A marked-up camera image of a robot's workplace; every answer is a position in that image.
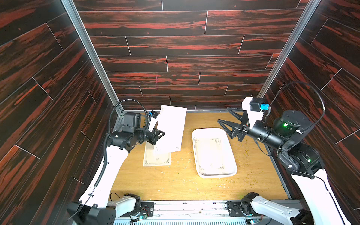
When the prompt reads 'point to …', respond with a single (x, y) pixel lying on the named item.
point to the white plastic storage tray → (214, 153)
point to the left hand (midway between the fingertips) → (164, 133)
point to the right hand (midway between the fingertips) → (228, 111)
